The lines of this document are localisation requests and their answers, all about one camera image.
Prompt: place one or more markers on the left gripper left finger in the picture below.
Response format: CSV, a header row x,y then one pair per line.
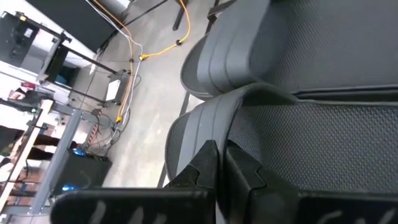
x,y
140,205

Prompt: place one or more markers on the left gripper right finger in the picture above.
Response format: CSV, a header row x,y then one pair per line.
x,y
311,208

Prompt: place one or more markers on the black foam slide sandal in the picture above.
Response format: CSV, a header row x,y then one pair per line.
x,y
311,140
311,40

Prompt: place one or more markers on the black computer tower blue light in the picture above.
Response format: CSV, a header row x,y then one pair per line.
x,y
84,174

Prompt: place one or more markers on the white power box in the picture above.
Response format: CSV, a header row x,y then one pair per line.
x,y
112,90

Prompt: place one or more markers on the large black panel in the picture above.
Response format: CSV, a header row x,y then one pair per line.
x,y
77,21

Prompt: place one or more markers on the black stand leg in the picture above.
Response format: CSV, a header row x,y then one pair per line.
x,y
180,15

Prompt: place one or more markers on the black equipment rack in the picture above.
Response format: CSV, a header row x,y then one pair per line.
x,y
15,40

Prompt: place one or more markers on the grey metal table frame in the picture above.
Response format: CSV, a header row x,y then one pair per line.
x,y
59,155

